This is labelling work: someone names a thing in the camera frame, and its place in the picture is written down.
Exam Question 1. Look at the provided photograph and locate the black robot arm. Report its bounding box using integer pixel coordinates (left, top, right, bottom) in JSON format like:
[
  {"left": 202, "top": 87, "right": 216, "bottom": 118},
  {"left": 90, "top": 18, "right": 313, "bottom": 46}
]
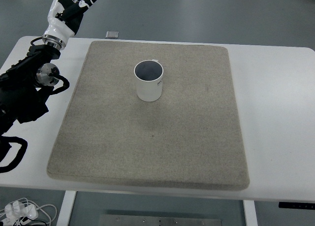
[{"left": 0, "top": 0, "right": 97, "bottom": 134}]

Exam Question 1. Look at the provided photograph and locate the beige felt mat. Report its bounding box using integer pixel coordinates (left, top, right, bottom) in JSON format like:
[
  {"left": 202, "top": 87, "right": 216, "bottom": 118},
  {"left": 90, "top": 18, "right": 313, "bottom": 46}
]
[{"left": 47, "top": 41, "right": 250, "bottom": 191}]

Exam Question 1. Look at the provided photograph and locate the white table leg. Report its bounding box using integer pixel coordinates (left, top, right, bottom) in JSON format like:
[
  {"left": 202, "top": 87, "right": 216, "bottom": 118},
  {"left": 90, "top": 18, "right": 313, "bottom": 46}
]
[
  {"left": 243, "top": 200, "right": 258, "bottom": 226},
  {"left": 56, "top": 191, "right": 77, "bottom": 226}
]

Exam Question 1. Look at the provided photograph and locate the black sleeved arm cable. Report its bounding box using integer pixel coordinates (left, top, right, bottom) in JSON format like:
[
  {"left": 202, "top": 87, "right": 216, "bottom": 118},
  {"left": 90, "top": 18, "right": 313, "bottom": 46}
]
[{"left": 0, "top": 135, "right": 29, "bottom": 174}]

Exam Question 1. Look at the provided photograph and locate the white left table leg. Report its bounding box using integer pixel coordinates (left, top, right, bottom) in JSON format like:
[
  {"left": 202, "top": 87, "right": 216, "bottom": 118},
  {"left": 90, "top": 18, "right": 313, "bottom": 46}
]
[{"left": 56, "top": 191, "right": 77, "bottom": 226}]

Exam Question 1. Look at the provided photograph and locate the white ribbed cup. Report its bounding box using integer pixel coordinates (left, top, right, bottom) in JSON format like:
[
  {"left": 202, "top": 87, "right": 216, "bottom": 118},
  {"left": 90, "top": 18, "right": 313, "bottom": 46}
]
[{"left": 134, "top": 60, "right": 164, "bottom": 102}]

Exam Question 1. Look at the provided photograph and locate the grey metal floor plate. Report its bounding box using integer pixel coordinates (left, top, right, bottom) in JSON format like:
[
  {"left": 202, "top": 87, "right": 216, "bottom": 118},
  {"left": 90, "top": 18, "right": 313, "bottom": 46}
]
[{"left": 98, "top": 214, "right": 222, "bottom": 226}]

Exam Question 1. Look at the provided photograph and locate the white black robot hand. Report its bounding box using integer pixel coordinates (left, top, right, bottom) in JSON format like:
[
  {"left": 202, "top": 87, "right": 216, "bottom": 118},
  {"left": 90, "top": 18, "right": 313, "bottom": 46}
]
[{"left": 43, "top": 0, "right": 97, "bottom": 39}]

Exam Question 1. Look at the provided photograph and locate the white power strip with plugs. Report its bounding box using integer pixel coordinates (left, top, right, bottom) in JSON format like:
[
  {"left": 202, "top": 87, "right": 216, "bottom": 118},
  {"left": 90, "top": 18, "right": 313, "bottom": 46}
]
[{"left": 0, "top": 197, "right": 59, "bottom": 226}]

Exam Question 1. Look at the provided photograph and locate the white right table leg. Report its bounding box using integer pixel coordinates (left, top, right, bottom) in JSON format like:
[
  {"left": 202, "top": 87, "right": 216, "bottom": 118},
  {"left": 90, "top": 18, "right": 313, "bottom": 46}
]
[{"left": 243, "top": 200, "right": 258, "bottom": 226}]

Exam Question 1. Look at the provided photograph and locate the black table control panel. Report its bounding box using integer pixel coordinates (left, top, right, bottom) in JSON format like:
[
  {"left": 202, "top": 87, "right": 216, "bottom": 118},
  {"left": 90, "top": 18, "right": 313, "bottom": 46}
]
[{"left": 279, "top": 202, "right": 315, "bottom": 210}]

